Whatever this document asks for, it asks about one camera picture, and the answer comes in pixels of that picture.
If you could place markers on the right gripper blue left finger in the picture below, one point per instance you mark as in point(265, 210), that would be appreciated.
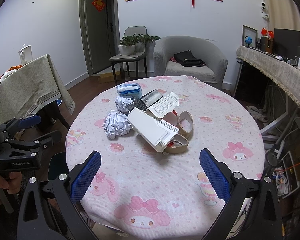
point(49, 208)

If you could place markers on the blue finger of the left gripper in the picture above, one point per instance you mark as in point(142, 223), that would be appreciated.
point(48, 140)
point(29, 122)

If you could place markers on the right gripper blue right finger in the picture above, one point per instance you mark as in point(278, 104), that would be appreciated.
point(262, 219)

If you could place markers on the blue white tissue pack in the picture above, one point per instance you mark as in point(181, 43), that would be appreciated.
point(132, 90)

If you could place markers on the black small package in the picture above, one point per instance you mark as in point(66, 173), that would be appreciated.
point(149, 99)

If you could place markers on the large white cardboard box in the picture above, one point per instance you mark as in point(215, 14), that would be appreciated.
point(158, 133)

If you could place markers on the torn white printed box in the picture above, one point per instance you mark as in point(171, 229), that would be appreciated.
point(164, 106)

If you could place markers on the person's left hand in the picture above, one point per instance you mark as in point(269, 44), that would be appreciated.
point(14, 183)

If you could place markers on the beige patterned tablecloth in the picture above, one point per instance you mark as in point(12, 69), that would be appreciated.
point(30, 88)

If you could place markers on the white electric kettle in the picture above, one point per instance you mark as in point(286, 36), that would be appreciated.
point(25, 55)

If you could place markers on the pink cartoon tablecloth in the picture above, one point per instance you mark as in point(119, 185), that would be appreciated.
point(147, 194)

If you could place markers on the grey dining chair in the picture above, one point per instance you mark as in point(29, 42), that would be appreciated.
point(132, 58)

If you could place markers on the potted green plant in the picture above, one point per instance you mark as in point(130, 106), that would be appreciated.
point(130, 45)

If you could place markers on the fringed beige desk runner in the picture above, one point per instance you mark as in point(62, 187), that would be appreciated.
point(283, 74)

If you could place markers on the dark green door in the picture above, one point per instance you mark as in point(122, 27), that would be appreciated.
point(98, 33)

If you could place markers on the grey armchair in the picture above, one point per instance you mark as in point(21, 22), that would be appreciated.
point(165, 65)

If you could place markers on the black handbag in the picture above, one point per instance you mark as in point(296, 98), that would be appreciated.
point(187, 59)

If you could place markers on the small blue globe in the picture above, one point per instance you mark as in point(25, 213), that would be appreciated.
point(248, 40)

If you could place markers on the black monitor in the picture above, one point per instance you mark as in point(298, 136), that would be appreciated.
point(286, 43)

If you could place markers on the framed picture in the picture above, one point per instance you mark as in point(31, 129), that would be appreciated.
point(248, 31)

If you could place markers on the white security camera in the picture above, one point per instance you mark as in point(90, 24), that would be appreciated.
point(263, 6)

